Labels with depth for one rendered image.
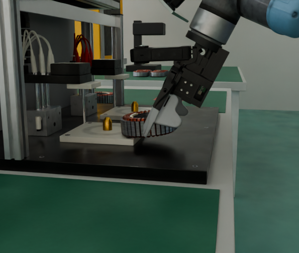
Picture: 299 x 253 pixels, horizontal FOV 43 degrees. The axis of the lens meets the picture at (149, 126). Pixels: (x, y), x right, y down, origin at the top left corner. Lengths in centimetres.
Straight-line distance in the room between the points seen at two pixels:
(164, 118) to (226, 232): 30
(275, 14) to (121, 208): 37
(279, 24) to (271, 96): 553
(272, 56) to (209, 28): 543
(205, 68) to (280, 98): 548
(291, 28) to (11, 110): 46
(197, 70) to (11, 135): 35
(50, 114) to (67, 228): 41
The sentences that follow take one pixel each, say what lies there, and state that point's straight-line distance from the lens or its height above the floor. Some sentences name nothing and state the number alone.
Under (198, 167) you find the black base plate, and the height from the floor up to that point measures 77.
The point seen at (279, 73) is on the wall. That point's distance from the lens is 614.
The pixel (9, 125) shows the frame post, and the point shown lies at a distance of 67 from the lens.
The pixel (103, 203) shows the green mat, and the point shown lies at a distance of 52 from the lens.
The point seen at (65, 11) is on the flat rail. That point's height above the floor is 103.
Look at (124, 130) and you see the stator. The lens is 74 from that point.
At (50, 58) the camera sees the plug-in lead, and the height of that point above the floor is 93.
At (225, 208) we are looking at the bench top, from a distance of 52.
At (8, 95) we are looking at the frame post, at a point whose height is 88.
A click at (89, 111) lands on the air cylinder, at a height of 78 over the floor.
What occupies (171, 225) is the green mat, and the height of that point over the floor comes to 75.
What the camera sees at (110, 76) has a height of 88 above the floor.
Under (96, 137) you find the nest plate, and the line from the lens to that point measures 75.
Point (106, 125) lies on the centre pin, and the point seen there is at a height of 79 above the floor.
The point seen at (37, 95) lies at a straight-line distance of 83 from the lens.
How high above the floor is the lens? 95
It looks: 12 degrees down
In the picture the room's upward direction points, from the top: straight up
